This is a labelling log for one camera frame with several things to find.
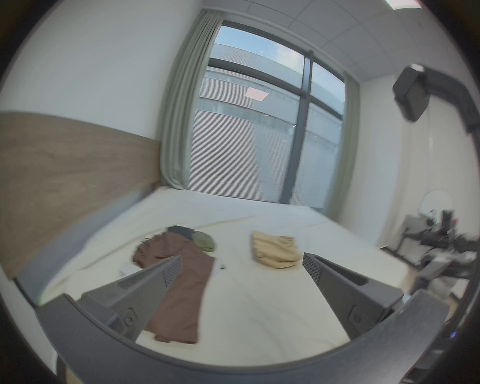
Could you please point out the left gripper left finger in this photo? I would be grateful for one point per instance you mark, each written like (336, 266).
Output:
(142, 296)

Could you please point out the brown shorts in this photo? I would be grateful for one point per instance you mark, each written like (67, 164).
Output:
(187, 292)

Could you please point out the bed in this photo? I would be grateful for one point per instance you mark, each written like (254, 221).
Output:
(262, 300)

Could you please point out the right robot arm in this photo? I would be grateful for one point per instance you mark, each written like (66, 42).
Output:
(450, 243)

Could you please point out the green garment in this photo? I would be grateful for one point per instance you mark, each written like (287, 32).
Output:
(204, 242)

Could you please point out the tan shorts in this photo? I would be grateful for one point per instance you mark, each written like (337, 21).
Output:
(273, 249)

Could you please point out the white garment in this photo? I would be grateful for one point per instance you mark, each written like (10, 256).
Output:
(129, 269)

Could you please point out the black garment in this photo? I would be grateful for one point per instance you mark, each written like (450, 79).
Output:
(180, 231)

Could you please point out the window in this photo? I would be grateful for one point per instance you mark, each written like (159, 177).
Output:
(243, 150)

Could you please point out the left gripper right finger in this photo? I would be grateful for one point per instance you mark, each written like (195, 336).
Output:
(341, 296)

